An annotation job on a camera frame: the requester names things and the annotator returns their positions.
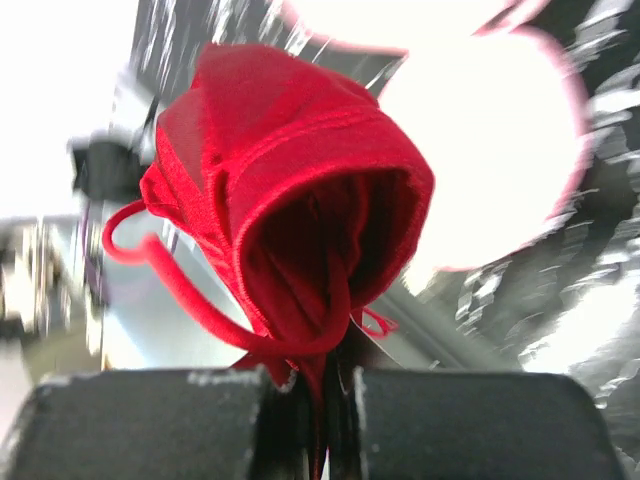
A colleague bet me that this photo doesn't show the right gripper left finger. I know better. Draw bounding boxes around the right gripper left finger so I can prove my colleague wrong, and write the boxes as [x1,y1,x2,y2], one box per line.
[1,370,265,479]

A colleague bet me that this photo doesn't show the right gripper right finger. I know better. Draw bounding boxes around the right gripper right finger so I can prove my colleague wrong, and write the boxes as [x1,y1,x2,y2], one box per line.
[355,370,626,480]

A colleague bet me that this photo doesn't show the white pink mesh laundry bag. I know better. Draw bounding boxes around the white pink mesh laundry bag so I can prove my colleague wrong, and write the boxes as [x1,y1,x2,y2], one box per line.
[282,1,586,281]

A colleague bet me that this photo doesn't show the red bra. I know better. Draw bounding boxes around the red bra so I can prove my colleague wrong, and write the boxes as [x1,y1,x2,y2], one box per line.
[102,44,434,479]

